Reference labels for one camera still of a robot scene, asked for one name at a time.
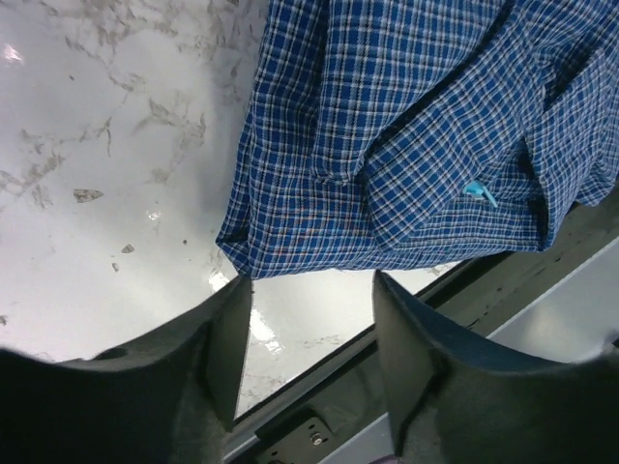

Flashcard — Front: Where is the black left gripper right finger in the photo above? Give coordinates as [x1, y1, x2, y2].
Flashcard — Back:
[372, 272, 618, 463]

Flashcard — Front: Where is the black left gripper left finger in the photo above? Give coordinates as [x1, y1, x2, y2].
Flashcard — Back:
[1, 276, 252, 463]

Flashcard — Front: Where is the blue checked long sleeve shirt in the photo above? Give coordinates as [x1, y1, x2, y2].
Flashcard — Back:
[217, 1, 618, 279]

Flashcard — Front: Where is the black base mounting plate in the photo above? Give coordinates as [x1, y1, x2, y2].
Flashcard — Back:
[226, 197, 618, 463]

